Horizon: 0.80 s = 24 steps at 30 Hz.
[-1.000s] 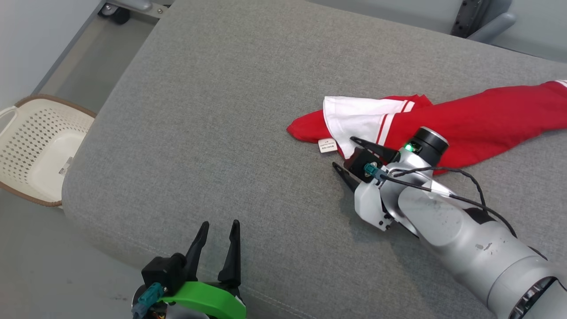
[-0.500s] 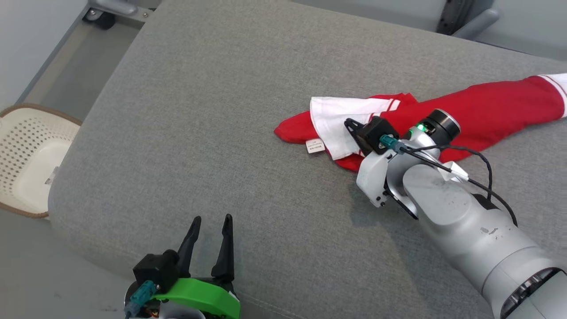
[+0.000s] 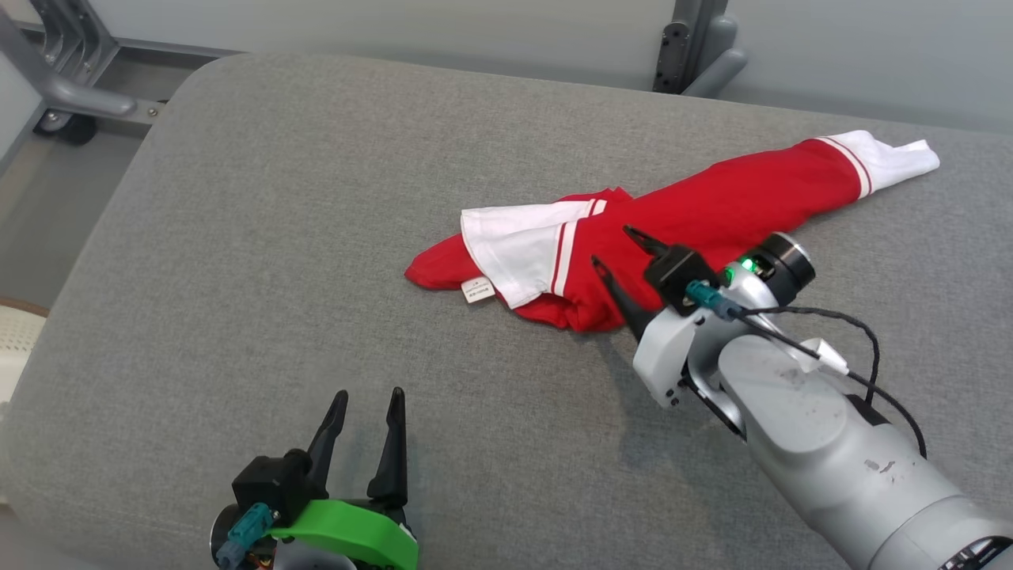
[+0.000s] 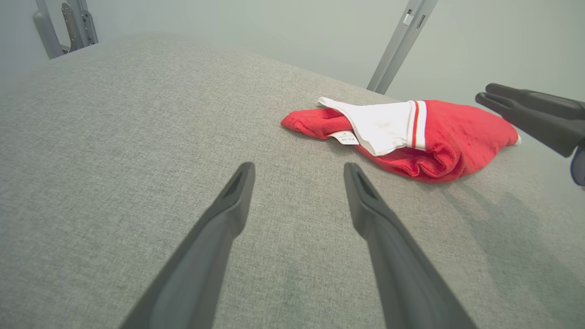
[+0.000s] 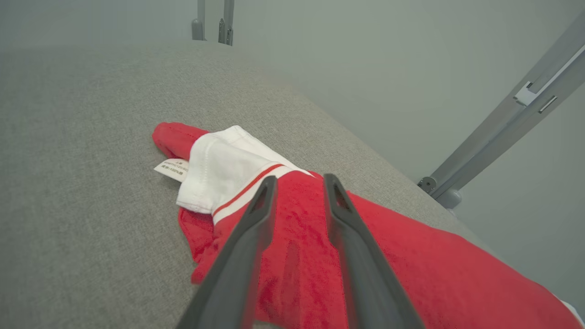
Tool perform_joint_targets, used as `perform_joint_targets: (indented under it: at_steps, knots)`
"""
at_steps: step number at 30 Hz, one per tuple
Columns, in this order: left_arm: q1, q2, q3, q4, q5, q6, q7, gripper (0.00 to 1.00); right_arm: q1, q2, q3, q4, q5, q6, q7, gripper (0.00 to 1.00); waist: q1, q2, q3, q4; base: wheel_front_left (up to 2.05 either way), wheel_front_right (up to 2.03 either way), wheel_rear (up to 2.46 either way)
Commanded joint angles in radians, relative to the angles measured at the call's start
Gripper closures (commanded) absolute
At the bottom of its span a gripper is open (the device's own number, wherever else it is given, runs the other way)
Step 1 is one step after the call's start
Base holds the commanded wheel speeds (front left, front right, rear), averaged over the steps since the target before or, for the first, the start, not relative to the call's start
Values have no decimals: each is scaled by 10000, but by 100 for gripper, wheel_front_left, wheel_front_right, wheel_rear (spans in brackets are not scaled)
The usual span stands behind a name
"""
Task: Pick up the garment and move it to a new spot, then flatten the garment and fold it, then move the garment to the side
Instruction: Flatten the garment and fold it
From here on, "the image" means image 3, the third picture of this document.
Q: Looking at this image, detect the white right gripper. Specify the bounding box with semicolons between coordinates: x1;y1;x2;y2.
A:
591;225;729;409

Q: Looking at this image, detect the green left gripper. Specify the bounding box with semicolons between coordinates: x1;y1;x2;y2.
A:
269;386;419;570

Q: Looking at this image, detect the red and white garment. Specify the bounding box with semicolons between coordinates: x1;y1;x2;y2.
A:
404;130;941;333

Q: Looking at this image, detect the white laundry basket brown rim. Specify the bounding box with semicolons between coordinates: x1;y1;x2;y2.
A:
0;296;51;406

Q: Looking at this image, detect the black caster wheel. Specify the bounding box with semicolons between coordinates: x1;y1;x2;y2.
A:
35;109;101;147

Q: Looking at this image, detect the teal right camera connector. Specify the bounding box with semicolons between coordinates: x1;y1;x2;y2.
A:
685;280;746;321

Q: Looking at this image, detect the teal camera connector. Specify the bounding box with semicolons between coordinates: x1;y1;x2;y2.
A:
215;505;279;570
685;280;746;321

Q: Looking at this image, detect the teal left camera connector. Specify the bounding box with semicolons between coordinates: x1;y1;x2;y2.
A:
215;505;279;570

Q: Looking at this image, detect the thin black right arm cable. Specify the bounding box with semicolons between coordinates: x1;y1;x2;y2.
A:
736;305;928;460

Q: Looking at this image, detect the grey metal frame with bracket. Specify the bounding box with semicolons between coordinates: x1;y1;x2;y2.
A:
0;0;171;147

